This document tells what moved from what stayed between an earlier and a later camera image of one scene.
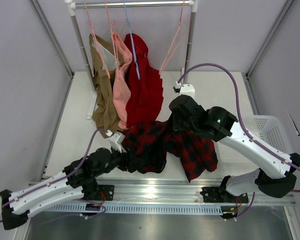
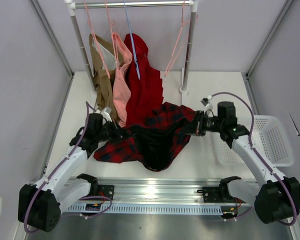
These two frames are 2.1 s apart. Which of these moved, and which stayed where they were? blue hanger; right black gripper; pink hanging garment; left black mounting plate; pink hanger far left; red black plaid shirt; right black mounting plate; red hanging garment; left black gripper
Moved: right black gripper; left black gripper; red black plaid shirt
Stayed: pink hanger far left; pink hanging garment; right black mounting plate; left black mounting plate; blue hanger; red hanging garment
